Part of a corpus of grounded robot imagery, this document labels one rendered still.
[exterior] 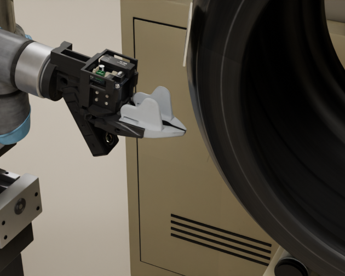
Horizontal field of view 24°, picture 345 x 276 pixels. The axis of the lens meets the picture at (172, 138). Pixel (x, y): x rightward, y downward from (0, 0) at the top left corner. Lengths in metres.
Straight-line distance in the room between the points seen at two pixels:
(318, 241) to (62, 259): 1.57
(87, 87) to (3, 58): 0.14
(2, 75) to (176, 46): 0.73
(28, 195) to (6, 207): 0.07
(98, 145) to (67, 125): 1.89
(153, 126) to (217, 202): 0.94
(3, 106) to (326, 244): 0.54
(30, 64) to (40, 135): 1.87
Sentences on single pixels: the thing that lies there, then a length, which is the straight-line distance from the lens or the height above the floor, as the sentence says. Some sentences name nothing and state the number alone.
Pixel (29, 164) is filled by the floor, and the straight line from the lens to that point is 2.86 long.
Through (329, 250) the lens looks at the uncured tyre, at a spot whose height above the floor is 1.00.
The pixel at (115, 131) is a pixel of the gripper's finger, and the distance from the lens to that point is 1.10.
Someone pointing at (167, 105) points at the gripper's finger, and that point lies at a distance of 1.11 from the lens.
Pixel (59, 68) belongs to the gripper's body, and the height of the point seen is 1.08.
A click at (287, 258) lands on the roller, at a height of 0.92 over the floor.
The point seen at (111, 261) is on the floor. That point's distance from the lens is 2.42.
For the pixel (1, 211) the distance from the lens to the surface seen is 1.56.
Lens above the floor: 1.61
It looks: 33 degrees down
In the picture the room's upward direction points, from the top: straight up
